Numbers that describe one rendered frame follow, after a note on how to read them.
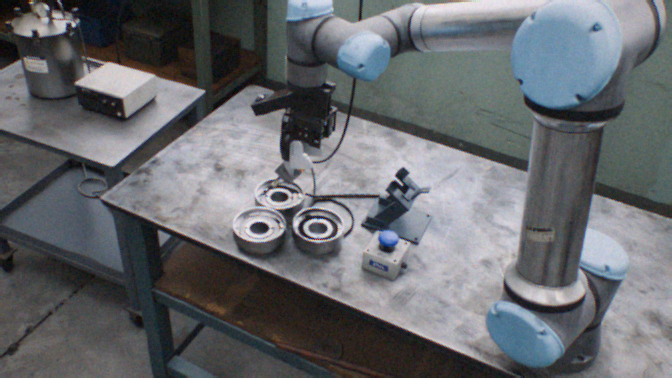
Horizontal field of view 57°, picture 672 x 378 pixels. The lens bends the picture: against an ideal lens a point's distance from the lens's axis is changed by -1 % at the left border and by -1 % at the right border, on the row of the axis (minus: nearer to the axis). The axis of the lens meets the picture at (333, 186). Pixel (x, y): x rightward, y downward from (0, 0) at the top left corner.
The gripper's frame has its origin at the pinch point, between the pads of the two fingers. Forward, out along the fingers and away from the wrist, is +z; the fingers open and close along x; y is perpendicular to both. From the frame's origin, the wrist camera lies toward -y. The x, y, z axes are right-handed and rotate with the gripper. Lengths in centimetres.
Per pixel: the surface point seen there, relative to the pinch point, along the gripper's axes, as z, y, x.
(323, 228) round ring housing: 11.7, 8.4, -1.7
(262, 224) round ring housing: 11.0, -2.8, -7.2
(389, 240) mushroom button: 5.8, 23.2, -5.1
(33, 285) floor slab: 93, -102, 8
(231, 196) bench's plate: 13.3, -14.4, -0.1
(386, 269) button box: 10.9, 24.2, -7.5
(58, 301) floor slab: 93, -89, 7
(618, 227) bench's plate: 13, 65, 31
